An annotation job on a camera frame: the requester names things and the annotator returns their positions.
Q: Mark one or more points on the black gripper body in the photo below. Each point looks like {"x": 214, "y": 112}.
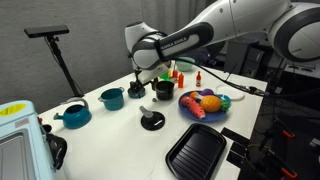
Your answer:
{"x": 139, "y": 79}

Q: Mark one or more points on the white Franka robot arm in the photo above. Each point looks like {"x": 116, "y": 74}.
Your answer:
{"x": 200, "y": 33}

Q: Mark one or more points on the black pot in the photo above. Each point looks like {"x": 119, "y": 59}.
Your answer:
{"x": 165, "y": 93}

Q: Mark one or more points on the teal pot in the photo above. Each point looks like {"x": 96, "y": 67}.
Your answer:
{"x": 112, "y": 100}

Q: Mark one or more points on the small grey knob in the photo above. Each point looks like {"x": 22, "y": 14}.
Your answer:
{"x": 154, "y": 99}

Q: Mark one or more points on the green toy block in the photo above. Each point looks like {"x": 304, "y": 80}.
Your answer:
{"x": 164, "y": 77}

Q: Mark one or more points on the orange toy bottle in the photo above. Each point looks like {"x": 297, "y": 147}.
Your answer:
{"x": 175, "y": 74}
{"x": 180, "y": 81}

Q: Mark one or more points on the mint green bowl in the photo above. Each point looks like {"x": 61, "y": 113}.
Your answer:
{"x": 185, "y": 66}

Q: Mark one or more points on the plush orange fruit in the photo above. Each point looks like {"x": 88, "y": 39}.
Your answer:
{"x": 194, "y": 95}

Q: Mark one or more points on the plush watermelon slice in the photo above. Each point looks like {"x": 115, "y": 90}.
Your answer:
{"x": 195, "y": 108}

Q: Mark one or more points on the small red sauce bottle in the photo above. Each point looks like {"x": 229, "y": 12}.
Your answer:
{"x": 198, "y": 80}

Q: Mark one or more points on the teal kettle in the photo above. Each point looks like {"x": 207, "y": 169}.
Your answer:
{"x": 76, "y": 116}

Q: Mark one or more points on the purple plush eggplant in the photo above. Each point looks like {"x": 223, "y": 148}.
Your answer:
{"x": 206, "y": 92}

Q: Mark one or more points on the plush pineapple toy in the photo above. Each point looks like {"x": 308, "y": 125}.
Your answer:
{"x": 210, "y": 103}

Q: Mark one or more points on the dark office chair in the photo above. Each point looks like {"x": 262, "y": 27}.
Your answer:
{"x": 206, "y": 55}

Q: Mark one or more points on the blue plate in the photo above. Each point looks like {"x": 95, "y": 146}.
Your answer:
{"x": 213, "y": 116}

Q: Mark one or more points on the black ridged baking tray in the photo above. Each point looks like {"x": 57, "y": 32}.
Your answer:
{"x": 196, "y": 151}

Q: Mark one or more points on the small teal bowl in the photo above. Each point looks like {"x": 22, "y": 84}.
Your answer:
{"x": 225, "y": 98}

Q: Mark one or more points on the white paper plate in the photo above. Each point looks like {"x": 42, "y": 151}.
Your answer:
{"x": 233, "y": 95}

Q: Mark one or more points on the black bag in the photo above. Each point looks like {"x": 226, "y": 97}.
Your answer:
{"x": 56, "y": 150}

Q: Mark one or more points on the black rectangular mat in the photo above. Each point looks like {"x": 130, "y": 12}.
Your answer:
{"x": 239, "y": 148}
{"x": 235, "y": 135}
{"x": 235, "y": 158}

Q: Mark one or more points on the black computer tower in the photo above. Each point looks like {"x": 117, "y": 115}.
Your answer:
{"x": 256, "y": 63}

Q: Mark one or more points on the light blue toaster oven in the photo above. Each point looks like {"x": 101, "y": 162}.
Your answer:
{"x": 20, "y": 133}

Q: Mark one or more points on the black camera tripod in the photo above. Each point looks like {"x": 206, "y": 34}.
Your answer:
{"x": 61, "y": 63}

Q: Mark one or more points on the black bar camera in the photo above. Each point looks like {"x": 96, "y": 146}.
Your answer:
{"x": 46, "y": 31}

